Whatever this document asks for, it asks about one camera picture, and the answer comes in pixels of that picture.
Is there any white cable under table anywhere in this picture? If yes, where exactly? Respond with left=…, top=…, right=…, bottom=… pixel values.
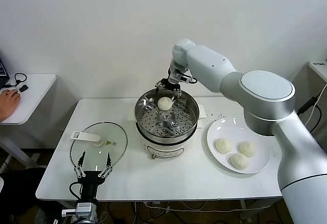
left=143, top=200, right=246, bottom=213

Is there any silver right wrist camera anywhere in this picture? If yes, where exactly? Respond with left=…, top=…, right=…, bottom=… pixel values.
left=176, top=71, right=197, bottom=85

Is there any white electric cooker pot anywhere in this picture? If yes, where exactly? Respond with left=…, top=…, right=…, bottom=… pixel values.
left=127, top=105, right=206, bottom=161

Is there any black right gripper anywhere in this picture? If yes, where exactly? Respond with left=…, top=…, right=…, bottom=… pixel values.
left=155, top=78, right=182, bottom=103

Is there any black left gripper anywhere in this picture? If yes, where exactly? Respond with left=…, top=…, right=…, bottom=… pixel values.
left=74, top=151, right=113, bottom=197

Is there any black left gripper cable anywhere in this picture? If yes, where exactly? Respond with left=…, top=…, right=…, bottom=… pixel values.
left=69, top=182, right=82, bottom=199

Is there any white side table rounded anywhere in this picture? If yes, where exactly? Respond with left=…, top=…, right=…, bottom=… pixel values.
left=0, top=74, right=58, bottom=174

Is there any white steamed baozi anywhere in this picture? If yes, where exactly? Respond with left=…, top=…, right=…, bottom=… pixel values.
left=239, top=141, right=256, bottom=158
left=231, top=153, right=250, bottom=170
left=157, top=96, right=172, bottom=111
left=214, top=138, right=232, bottom=155

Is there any black looped thin cable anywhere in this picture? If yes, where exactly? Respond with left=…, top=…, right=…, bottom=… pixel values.
left=6, top=73, right=28, bottom=88

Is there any stainless steel steamer basket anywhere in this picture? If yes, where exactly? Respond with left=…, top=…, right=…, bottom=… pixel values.
left=134, top=87, right=200, bottom=144

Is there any person's bare hand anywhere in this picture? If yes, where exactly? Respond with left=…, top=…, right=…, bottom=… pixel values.
left=0, top=88, right=21, bottom=121

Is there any white hanging cable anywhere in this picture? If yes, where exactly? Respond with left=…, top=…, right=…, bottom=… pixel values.
left=313, top=83, right=327, bottom=107

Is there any black laptop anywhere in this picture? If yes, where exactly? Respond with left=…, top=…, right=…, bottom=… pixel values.
left=0, top=55, right=11, bottom=88

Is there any glass lid white handle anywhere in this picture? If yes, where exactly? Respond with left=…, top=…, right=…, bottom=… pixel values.
left=70, top=121, right=128, bottom=173

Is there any black power cable with adapter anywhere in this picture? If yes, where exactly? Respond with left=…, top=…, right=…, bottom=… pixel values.
left=296, top=96, right=322, bottom=134

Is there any white round plate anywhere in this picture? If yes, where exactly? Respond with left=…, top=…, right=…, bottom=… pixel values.
left=206, top=118, right=271, bottom=175

